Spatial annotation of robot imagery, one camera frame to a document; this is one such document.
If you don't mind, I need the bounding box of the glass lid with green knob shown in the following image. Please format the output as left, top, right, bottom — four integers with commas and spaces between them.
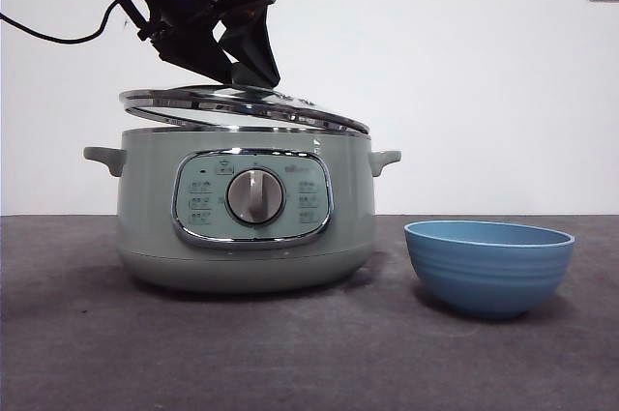
118, 62, 371, 135

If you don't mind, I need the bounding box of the green electric steamer pot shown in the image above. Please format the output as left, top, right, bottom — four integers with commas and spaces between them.
82, 126, 402, 293

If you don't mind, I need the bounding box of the blue ribbed bowl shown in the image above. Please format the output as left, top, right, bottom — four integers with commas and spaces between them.
403, 220, 576, 320

